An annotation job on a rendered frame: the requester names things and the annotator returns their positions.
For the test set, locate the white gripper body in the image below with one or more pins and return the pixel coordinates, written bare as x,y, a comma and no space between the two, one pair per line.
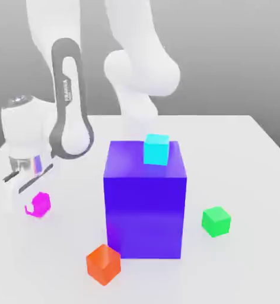
33,190

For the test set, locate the large purple box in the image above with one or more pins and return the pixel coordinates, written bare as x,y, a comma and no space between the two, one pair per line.
144,209

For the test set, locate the small orange cube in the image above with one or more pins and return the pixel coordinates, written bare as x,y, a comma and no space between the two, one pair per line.
103,264

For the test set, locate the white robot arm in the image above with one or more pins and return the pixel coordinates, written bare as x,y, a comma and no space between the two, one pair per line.
140,59

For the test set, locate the small cyan cube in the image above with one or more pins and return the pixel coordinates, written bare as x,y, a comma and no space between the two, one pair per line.
156,152

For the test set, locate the small magenta cube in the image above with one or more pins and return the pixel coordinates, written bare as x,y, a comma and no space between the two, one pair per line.
42,204

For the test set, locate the small green cube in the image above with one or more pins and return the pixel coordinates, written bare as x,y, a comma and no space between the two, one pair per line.
216,222

